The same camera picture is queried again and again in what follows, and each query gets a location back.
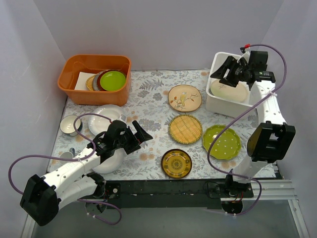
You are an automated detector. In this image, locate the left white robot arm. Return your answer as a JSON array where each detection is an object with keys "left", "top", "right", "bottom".
[{"left": 20, "top": 120, "right": 153, "bottom": 226}]

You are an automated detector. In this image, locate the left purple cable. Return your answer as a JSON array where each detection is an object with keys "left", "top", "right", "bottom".
[{"left": 8, "top": 113, "right": 123, "bottom": 226}]

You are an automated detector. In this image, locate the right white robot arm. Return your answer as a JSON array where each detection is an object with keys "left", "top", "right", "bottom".
[{"left": 210, "top": 51, "right": 296, "bottom": 197}]

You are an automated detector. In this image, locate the woven plate in bin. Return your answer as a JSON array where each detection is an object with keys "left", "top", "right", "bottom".
[{"left": 86, "top": 75, "right": 96, "bottom": 91}]

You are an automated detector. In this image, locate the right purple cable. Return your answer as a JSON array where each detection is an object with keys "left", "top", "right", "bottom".
[{"left": 207, "top": 43, "right": 288, "bottom": 216}]

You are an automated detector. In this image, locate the woven bamboo tray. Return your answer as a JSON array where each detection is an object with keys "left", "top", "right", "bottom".
[{"left": 168, "top": 115, "right": 203, "bottom": 145}]

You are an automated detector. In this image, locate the orange plastic bin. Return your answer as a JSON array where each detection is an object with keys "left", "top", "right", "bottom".
[{"left": 57, "top": 55, "right": 131, "bottom": 106}]

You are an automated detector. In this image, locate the yellow brown patterned plate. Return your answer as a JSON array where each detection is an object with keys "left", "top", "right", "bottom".
[{"left": 160, "top": 149, "right": 193, "bottom": 179}]

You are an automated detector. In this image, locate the white dark-rimmed bowl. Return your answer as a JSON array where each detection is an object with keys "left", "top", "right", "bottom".
[{"left": 59, "top": 115, "right": 82, "bottom": 136}]

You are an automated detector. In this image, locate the small white cup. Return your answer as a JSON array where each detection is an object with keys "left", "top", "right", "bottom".
[{"left": 59, "top": 148, "right": 75, "bottom": 165}]

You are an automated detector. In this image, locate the beige bird plate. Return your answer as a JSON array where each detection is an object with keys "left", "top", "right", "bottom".
[{"left": 168, "top": 84, "right": 202, "bottom": 113}]

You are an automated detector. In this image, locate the white scalloped plate front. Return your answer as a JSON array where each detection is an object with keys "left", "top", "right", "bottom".
[{"left": 93, "top": 148, "right": 126, "bottom": 174}]

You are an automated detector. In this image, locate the beige green leaf plate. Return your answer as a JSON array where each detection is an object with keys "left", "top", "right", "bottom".
[{"left": 210, "top": 79, "right": 249, "bottom": 103}]

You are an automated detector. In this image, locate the white paper sheet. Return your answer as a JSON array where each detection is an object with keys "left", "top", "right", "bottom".
[{"left": 74, "top": 72, "right": 95, "bottom": 91}]

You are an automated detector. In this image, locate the white scalloped plate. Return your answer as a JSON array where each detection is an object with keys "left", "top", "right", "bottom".
[
  {"left": 93, "top": 148, "right": 126, "bottom": 174},
  {"left": 88, "top": 104, "right": 128, "bottom": 137}
]

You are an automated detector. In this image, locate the aluminium frame rail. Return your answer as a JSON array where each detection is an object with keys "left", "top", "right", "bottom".
[{"left": 21, "top": 106, "right": 310, "bottom": 238}]

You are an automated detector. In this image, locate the green polka dot plate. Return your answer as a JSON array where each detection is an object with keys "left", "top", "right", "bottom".
[{"left": 202, "top": 125, "right": 241, "bottom": 160}]

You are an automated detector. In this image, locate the white plastic bin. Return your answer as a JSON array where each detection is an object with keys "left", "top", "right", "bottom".
[{"left": 206, "top": 51, "right": 260, "bottom": 118}]

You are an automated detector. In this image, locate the purple cable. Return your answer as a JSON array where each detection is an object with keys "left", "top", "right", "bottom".
[
  {"left": 8, "top": 113, "right": 123, "bottom": 226},
  {"left": 207, "top": 43, "right": 288, "bottom": 216}
]

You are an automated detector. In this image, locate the grey plate in bin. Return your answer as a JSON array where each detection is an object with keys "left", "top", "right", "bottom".
[{"left": 92, "top": 73, "right": 100, "bottom": 91}]

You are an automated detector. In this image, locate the lime green plate in bin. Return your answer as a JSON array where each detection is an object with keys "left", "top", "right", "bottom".
[{"left": 100, "top": 70, "right": 126, "bottom": 91}]

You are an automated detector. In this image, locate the white scalloped plate back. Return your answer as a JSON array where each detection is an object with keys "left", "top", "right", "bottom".
[{"left": 88, "top": 104, "right": 128, "bottom": 137}]

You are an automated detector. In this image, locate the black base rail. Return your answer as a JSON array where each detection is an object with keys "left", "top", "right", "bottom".
[{"left": 41, "top": 173, "right": 283, "bottom": 210}]

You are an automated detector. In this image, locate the floral patterned table mat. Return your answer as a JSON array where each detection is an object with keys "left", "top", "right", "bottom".
[{"left": 52, "top": 70, "right": 258, "bottom": 180}]

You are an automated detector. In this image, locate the dark brown plate in bin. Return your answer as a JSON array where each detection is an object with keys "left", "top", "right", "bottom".
[{"left": 97, "top": 70, "right": 109, "bottom": 91}]

